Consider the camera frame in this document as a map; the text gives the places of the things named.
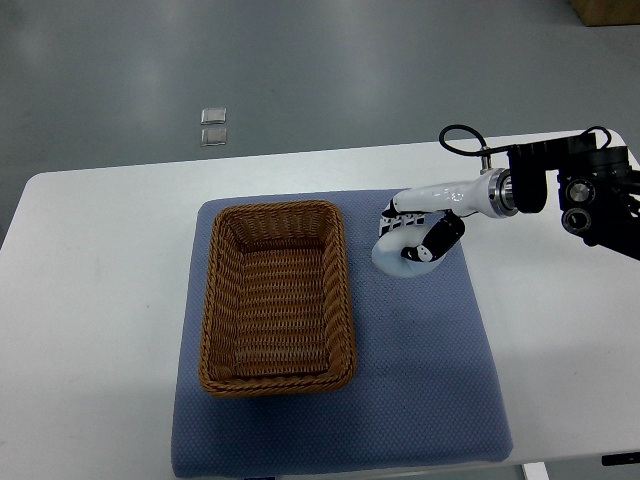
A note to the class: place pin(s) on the brown wicker basket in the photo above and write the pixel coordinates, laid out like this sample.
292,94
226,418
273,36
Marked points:
277,316

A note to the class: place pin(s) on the upper silver floor plate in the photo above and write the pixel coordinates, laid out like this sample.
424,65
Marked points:
213,115

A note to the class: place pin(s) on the cardboard box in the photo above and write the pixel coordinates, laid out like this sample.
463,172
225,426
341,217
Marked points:
597,13

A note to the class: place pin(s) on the blue fabric mat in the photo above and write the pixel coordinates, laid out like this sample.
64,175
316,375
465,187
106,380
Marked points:
425,392

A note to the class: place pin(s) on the lower silver floor plate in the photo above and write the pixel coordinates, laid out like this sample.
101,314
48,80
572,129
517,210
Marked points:
214,136

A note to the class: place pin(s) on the silver floor plate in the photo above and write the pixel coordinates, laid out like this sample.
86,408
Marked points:
213,115
214,136

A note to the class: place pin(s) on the black table control panel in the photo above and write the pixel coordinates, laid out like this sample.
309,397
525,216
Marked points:
620,459

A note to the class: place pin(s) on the white table leg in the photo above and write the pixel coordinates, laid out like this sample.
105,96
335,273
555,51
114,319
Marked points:
535,471

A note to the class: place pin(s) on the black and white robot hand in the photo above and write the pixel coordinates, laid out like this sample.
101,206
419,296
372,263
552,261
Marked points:
444,207

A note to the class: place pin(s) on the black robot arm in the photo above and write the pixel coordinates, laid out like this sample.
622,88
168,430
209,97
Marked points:
598,190

